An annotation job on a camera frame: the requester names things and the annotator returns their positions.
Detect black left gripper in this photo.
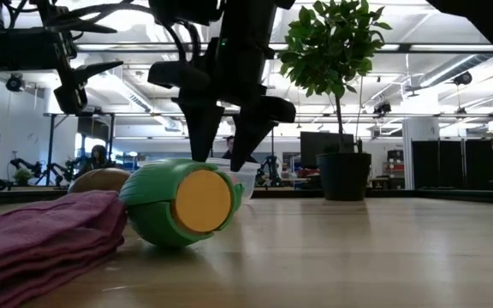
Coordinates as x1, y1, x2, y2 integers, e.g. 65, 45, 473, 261
35, 0, 124, 115

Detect black partition panels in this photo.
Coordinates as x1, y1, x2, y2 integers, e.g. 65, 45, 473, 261
411, 139, 493, 190

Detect purple folded cloth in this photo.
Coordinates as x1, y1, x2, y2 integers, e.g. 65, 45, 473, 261
0, 190, 128, 308

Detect green toy corn yellow end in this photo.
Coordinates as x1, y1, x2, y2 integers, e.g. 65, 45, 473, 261
118, 157, 246, 249

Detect white pillar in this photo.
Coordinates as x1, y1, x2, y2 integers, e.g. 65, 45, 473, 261
402, 117, 440, 190

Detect clear plastic tupperware container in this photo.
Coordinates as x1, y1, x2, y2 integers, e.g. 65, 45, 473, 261
137, 157, 261, 202

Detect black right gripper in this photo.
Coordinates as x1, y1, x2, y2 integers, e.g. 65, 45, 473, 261
172, 38, 297, 173

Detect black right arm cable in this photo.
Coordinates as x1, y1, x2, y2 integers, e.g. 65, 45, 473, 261
49, 2, 188, 62

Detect person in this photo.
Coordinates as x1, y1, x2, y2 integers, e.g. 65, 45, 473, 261
77, 144, 111, 172
222, 135, 258, 164

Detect green potted plant black pot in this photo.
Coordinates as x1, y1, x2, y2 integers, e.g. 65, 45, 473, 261
278, 0, 394, 202

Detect brown toy kiwi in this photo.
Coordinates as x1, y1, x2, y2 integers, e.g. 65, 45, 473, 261
67, 168, 132, 195

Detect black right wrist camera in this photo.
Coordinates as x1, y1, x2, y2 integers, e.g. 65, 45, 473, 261
147, 61, 211, 90

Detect black overhead beam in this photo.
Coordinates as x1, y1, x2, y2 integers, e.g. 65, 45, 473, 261
74, 41, 493, 54

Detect black computer monitor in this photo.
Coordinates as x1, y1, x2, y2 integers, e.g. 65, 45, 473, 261
300, 131, 355, 170

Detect small background potted plant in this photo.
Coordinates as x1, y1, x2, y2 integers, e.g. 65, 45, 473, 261
14, 167, 33, 187

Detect black ceiling spotlight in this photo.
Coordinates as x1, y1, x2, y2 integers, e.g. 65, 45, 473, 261
453, 70, 473, 86
373, 100, 393, 116
5, 73, 24, 93

